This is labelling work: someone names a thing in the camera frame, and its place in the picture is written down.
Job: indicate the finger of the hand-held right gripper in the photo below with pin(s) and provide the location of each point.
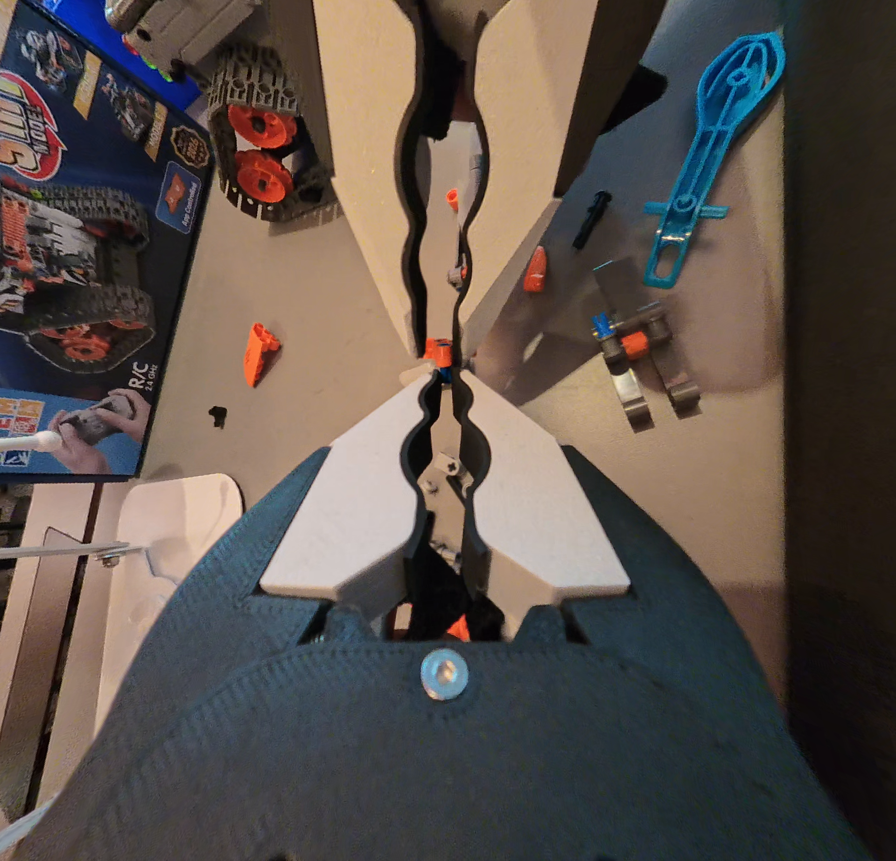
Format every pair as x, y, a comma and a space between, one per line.
532, 104
364, 104

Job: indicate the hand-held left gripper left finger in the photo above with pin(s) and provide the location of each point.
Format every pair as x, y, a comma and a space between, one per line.
336, 525

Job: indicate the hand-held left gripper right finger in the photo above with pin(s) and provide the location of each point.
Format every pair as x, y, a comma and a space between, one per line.
553, 525

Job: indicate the grey white orange brick arm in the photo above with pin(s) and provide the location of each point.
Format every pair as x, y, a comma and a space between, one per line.
453, 201

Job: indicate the orange pointed brick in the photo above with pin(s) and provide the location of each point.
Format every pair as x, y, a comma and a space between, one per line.
537, 273

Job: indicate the grey orange brick claw assembly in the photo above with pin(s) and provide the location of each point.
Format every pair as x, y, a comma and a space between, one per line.
633, 343

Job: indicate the grey tracked toy robot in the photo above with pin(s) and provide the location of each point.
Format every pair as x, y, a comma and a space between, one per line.
259, 125

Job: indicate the black pin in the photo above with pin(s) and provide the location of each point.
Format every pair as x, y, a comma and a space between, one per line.
591, 220

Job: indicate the orange panel brick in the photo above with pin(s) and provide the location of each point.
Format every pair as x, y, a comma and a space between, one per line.
458, 628

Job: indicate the cyan plastic brick tool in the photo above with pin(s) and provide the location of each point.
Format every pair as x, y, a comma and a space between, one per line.
707, 160

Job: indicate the small black brick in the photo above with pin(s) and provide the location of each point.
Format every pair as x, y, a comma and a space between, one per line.
218, 416

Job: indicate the white book stand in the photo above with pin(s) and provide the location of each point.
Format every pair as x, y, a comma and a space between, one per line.
175, 511

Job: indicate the orange wedge brick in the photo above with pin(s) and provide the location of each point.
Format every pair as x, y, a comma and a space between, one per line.
259, 353

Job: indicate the blue plastic bin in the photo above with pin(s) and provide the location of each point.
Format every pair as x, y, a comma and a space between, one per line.
84, 6

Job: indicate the dark blue robot kit box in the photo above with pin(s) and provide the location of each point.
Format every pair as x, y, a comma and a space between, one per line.
84, 280

